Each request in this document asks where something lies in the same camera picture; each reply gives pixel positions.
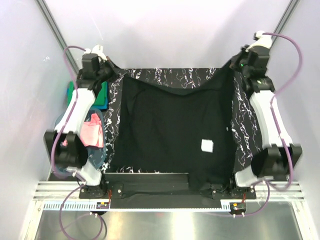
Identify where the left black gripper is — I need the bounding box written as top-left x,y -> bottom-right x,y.
96,56 -> 126,83

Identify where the black t shirt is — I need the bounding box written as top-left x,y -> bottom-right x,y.
110,64 -> 237,191

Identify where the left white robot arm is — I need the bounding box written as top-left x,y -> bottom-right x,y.
44,51 -> 116,198

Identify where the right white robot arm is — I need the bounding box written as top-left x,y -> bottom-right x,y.
227,45 -> 303,199

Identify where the folded green t shirt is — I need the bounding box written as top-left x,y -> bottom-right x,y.
66,81 -> 107,106

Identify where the folded blue t shirt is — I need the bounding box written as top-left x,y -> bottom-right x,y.
65,84 -> 109,111

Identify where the pink t shirt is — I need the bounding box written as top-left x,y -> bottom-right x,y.
80,113 -> 104,148

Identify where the clear blue plastic bin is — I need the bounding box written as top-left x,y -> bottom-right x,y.
53,107 -> 110,178

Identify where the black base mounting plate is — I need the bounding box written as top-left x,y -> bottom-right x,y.
79,173 -> 257,201

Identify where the right aluminium frame post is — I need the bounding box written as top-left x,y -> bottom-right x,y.
273,0 -> 300,34

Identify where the aluminium frame post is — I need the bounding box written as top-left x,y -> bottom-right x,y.
35,0 -> 79,80
273,0 -> 300,34

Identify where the left aluminium frame post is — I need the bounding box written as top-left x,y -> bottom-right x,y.
35,0 -> 79,80

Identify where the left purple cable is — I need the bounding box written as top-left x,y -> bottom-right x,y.
49,45 -> 108,240

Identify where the white slotted cable duct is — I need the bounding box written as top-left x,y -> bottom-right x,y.
43,200 -> 231,212

